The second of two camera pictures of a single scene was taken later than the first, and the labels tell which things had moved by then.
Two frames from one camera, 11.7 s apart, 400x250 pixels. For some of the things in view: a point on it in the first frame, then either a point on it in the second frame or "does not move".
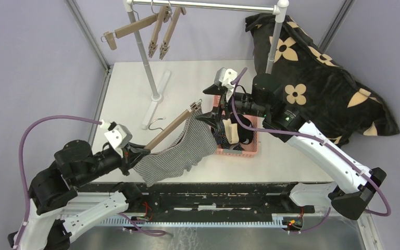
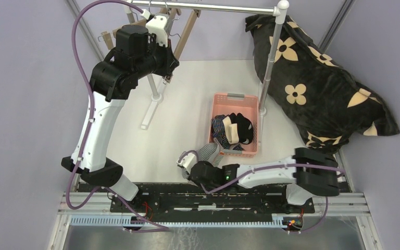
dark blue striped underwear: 220,134 does not move
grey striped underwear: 198,143 → 211,152
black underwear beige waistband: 236,131 does not move
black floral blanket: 338,103 does not move
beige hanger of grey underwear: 193,107 → 182,44
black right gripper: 211,117 → 201,184
